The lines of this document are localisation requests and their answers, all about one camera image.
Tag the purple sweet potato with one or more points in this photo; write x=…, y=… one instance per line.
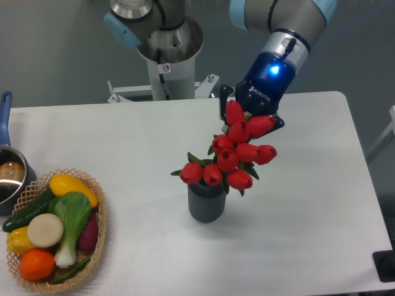
x=89, y=237

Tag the blue handled saucepan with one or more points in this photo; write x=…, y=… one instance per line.
x=16, y=173

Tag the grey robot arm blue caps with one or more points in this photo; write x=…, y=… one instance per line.
x=294, y=26

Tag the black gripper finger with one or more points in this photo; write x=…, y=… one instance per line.
x=272, y=123
x=225, y=92

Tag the red tulip bouquet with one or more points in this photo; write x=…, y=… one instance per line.
x=234, y=157

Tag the dark green cucumber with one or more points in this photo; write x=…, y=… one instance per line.
x=24, y=216

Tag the yellow squash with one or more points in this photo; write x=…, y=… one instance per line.
x=61, y=184

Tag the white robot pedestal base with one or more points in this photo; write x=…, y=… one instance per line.
x=169, y=42

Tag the yellow bell pepper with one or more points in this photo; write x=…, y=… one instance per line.
x=18, y=241

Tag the woven wicker basket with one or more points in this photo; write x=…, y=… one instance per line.
x=33, y=191

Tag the black device at table edge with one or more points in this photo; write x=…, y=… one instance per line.
x=384, y=264

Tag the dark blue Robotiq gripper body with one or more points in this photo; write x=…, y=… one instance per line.
x=260, y=91

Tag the green bok choy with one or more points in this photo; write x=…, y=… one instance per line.
x=73, y=209

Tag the beige round disc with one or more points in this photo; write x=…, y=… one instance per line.
x=45, y=230

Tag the orange fruit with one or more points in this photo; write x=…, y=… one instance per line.
x=37, y=264

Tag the dark grey ribbed vase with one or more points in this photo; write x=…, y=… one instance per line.
x=206, y=195

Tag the green chili pepper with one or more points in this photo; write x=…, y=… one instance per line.
x=71, y=273

